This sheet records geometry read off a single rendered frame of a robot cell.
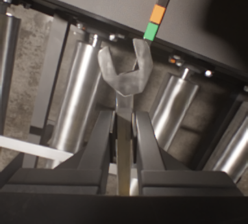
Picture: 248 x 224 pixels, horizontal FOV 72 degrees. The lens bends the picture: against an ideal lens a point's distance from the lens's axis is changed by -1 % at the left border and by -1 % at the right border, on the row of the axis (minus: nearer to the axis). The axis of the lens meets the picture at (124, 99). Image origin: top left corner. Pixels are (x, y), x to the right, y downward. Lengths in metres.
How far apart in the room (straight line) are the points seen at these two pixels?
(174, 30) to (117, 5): 0.08
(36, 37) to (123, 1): 1.36
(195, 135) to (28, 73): 1.54
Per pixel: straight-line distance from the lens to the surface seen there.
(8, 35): 0.63
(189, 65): 0.54
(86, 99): 0.54
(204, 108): 1.65
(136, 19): 0.24
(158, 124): 0.57
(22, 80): 1.68
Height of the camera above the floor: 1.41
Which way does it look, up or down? 73 degrees down
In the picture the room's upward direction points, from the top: 177 degrees counter-clockwise
